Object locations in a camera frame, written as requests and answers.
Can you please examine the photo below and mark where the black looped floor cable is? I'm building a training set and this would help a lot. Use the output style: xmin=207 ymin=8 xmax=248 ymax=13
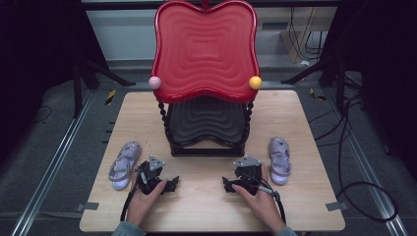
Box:
xmin=308 ymin=92 xmax=399 ymax=224

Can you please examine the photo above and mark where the person's left hand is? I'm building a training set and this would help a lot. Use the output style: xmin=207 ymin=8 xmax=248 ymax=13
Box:
xmin=126 ymin=178 xmax=168 ymax=228

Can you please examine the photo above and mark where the thin black floor cable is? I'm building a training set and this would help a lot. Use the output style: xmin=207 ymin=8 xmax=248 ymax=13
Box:
xmin=30 ymin=104 xmax=54 ymax=125

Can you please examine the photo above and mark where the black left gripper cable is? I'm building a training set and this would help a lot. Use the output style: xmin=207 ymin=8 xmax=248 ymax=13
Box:
xmin=119 ymin=186 xmax=139 ymax=223

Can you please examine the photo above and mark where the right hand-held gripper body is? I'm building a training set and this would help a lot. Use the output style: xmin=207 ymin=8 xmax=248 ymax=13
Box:
xmin=229 ymin=155 xmax=264 ymax=197

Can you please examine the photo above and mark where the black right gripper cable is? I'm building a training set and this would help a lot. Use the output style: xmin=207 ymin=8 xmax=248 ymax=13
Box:
xmin=242 ymin=173 xmax=287 ymax=226

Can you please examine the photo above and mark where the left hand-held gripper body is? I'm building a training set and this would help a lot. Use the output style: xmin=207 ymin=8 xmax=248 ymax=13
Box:
xmin=135 ymin=155 xmax=169 ymax=196

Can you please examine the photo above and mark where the purple child sandal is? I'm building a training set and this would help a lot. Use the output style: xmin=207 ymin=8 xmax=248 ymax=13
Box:
xmin=108 ymin=141 xmax=143 ymax=192
xmin=268 ymin=136 xmax=292 ymax=187

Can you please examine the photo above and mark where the metal floor rail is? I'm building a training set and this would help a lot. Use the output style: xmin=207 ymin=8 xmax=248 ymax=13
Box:
xmin=10 ymin=88 xmax=96 ymax=236
xmin=322 ymin=88 xmax=410 ymax=236

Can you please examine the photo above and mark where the black tripod stand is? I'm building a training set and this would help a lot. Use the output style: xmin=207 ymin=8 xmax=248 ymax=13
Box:
xmin=280 ymin=53 xmax=363 ymax=114
xmin=72 ymin=57 xmax=137 ymax=119

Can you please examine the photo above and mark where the light wooden cabinet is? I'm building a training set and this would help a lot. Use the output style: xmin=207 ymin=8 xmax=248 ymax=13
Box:
xmin=279 ymin=6 xmax=338 ymax=64

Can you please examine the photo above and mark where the yellow and black tape strip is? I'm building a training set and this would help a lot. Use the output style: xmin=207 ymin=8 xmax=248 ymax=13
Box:
xmin=104 ymin=88 xmax=118 ymax=106
xmin=309 ymin=87 xmax=328 ymax=102

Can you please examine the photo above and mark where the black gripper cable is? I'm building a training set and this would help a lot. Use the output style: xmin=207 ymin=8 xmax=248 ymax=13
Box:
xmin=119 ymin=186 xmax=139 ymax=223
xmin=242 ymin=173 xmax=287 ymax=226

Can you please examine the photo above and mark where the grey tape piece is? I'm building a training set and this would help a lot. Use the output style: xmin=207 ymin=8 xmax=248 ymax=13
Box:
xmin=76 ymin=202 xmax=100 ymax=212
xmin=325 ymin=201 xmax=349 ymax=212

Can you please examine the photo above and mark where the person's right hand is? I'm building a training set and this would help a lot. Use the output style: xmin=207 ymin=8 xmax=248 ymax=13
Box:
xmin=231 ymin=163 xmax=287 ymax=234

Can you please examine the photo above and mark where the red and black two-tier rack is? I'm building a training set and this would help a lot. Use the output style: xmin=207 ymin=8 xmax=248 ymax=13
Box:
xmin=148 ymin=0 xmax=264 ymax=158

